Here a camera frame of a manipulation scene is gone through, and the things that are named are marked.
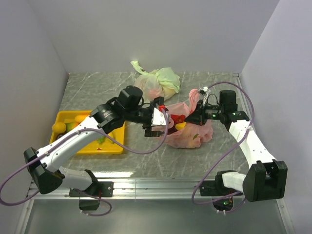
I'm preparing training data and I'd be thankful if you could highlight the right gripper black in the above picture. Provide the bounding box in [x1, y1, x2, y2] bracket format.
[185, 99, 225, 126]

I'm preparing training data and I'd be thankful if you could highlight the yellow pepper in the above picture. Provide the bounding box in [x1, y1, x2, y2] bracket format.
[175, 122, 186, 131]

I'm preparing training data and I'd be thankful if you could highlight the pink plastic bag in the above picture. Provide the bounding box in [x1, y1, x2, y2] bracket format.
[165, 89, 214, 149]

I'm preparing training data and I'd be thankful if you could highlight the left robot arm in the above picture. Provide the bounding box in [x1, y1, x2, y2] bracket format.
[24, 86, 169, 196]

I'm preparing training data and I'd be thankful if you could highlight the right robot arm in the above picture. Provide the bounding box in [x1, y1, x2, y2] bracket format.
[185, 90, 288, 202]

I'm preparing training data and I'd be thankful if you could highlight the green plastic bag with fruits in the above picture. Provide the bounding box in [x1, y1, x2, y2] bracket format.
[131, 61, 181, 101]

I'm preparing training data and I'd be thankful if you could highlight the yellow plastic tray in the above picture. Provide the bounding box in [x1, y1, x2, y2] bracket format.
[50, 110, 125, 155]

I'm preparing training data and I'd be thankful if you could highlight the green grape bunch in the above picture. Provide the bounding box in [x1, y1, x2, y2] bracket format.
[97, 136, 106, 144]

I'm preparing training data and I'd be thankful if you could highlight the yellow mango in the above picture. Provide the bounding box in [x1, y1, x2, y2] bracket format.
[74, 115, 88, 123]

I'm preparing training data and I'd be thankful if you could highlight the red green mango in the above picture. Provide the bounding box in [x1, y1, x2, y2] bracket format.
[65, 122, 79, 133]

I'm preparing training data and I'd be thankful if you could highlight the yellow lemon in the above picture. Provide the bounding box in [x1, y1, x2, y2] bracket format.
[52, 122, 67, 134]

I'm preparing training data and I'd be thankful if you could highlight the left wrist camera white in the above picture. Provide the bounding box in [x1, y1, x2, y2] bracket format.
[151, 107, 169, 127]

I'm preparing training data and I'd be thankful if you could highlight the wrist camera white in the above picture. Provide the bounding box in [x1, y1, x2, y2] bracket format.
[198, 86, 211, 104]
[151, 107, 169, 127]

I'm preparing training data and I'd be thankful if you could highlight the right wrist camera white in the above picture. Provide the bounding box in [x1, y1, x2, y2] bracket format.
[198, 86, 211, 104]

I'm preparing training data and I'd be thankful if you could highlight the right side aluminium rail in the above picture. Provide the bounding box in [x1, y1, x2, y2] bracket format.
[232, 73, 245, 99]

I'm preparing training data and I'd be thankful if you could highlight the aluminium mounting rail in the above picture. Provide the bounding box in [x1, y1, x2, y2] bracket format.
[26, 177, 244, 200]

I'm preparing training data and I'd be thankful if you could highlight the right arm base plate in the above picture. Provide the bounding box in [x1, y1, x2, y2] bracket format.
[199, 180, 237, 196]

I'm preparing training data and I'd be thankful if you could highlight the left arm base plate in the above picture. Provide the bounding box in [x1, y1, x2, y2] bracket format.
[69, 181, 114, 197]

